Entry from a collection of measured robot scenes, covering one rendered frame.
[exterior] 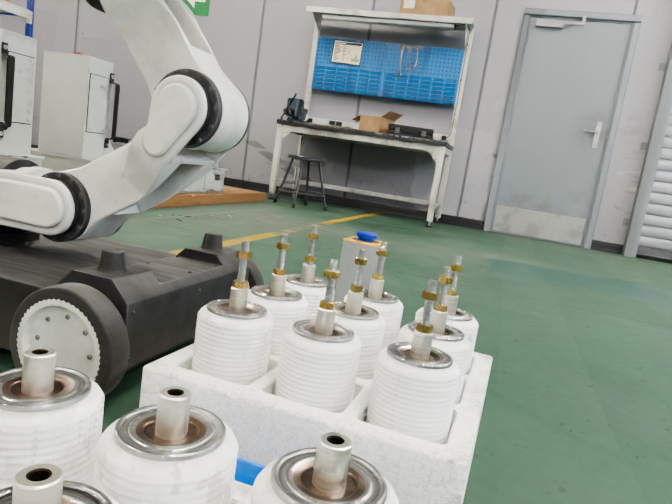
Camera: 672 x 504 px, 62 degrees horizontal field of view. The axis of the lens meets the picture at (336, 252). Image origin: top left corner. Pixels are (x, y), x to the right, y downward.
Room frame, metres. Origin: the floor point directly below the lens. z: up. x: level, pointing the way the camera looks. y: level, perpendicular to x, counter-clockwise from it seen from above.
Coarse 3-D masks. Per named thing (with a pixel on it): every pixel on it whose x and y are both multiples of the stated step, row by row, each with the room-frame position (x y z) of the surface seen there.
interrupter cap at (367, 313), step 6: (336, 306) 0.77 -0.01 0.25; (342, 306) 0.78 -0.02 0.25; (366, 306) 0.79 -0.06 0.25; (336, 312) 0.73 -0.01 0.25; (342, 312) 0.74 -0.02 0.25; (366, 312) 0.76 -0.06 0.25; (372, 312) 0.76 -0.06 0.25; (378, 312) 0.77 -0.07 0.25; (348, 318) 0.72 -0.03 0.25; (354, 318) 0.72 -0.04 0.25; (360, 318) 0.73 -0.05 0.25; (366, 318) 0.73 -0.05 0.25; (372, 318) 0.73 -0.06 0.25
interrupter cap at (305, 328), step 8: (304, 320) 0.67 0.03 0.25; (312, 320) 0.68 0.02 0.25; (296, 328) 0.63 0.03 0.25; (304, 328) 0.65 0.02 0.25; (312, 328) 0.66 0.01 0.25; (336, 328) 0.67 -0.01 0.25; (344, 328) 0.67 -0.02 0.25; (304, 336) 0.62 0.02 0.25; (312, 336) 0.61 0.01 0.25; (320, 336) 0.62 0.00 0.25; (328, 336) 0.63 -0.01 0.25; (336, 336) 0.63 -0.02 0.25; (344, 336) 0.64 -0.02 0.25; (352, 336) 0.64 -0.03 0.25
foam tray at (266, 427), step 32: (192, 352) 0.70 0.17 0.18; (160, 384) 0.63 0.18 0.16; (192, 384) 0.61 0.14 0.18; (224, 384) 0.62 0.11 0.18; (256, 384) 0.63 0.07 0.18; (480, 384) 0.75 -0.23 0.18; (224, 416) 0.60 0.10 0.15; (256, 416) 0.59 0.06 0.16; (288, 416) 0.58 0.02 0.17; (320, 416) 0.57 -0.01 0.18; (352, 416) 0.59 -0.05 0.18; (480, 416) 0.78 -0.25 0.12; (256, 448) 0.59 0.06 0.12; (288, 448) 0.57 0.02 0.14; (352, 448) 0.55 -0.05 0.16; (384, 448) 0.54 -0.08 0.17; (416, 448) 0.53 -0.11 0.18; (448, 448) 0.54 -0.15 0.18; (416, 480) 0.53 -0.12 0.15; (448, 480) 0.52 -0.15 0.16
